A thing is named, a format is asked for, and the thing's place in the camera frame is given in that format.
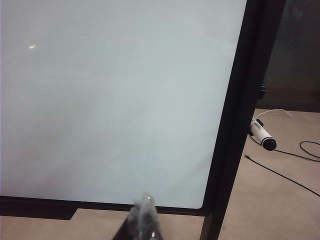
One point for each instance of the right gripper right finger taped clear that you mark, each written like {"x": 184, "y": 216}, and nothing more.
{"x": 151, "y": 220}

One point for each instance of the black metal whiteboard stand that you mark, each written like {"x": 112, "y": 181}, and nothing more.
{"x": 262, "y": 37}

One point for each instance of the white whiteboard with black frame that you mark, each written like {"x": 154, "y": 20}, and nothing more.
{"x": 112, "y": 100}

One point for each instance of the white marker pen black clip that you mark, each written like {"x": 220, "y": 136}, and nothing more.
{"x": 261, "y": 133}

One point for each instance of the black clamp knob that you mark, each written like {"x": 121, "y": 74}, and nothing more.
{"x": 262, "y": 90}

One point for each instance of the right gripper left finger taped clear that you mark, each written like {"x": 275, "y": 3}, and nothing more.
{"x": 132, "y": 222}

